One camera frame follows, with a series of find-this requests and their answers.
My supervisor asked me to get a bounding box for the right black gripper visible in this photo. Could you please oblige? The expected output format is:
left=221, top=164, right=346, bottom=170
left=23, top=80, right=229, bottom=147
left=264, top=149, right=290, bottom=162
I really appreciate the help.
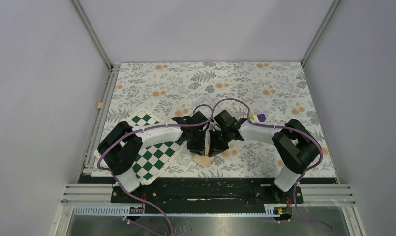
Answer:
left=209, top=128, right=232, bottom=157

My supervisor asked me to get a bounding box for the tan card holder wallet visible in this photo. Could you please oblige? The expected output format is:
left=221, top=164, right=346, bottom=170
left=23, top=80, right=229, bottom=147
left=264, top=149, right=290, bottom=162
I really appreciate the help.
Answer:
left=192, top=154, right=214, bottom=168

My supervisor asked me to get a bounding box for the clear acrylic card box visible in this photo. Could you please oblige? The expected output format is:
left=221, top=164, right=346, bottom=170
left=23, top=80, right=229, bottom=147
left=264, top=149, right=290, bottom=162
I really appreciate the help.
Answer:
left=192, top=93, right=226, bottom=118

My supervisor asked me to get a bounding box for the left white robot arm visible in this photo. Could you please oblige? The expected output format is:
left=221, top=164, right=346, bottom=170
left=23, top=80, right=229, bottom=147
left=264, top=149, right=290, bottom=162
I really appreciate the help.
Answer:
left=97, top=112, right=211, bottom=202

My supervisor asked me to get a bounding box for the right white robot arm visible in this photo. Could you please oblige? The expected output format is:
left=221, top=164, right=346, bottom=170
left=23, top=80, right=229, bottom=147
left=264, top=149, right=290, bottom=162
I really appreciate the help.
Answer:
left=208, top=110, right=322, bottom=203

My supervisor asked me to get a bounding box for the green white chessboard mat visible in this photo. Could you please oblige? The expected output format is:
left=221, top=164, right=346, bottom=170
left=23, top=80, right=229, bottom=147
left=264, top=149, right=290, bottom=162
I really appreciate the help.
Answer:
left=94, top=110, right=187, bottom=186

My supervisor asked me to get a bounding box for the green purple toy brick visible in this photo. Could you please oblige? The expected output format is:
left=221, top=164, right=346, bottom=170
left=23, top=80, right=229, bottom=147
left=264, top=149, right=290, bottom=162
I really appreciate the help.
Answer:
left=249, top=114, right=267, bottom=122

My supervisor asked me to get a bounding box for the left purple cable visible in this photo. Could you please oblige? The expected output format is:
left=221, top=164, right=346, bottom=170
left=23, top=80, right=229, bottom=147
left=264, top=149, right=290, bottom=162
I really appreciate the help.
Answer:
left=96, top=104, right=214, bottom=236

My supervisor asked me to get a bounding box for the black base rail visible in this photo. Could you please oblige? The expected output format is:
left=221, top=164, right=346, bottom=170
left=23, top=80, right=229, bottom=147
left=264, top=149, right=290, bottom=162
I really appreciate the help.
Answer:
left=62, top=176, right=343, bottom=217

